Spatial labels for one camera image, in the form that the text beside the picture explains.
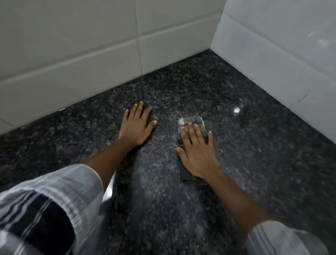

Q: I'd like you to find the person's right striped sleeve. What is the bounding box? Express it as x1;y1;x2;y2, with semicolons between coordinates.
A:
245;220;330;255

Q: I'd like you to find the person's right hand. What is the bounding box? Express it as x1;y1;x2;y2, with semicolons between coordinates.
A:
176;122;221;180

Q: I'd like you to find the person's left striped sleeve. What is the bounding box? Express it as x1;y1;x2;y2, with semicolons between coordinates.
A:
0;164;105;255

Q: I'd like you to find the person's right forearm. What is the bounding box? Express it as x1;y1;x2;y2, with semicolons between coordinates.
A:
195;168;277;237

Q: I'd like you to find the person's left hand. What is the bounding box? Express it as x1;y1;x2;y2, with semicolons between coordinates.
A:
118;102;158;147

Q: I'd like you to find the dark grey cleaning cloth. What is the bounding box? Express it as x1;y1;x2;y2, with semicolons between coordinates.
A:
178;115;209;184

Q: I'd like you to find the person's left forearm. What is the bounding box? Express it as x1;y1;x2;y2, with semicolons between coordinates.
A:
83;138;144;194

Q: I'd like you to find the person's striped sleeve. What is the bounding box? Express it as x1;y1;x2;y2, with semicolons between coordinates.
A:
245;220;330;255
0;164;105;255

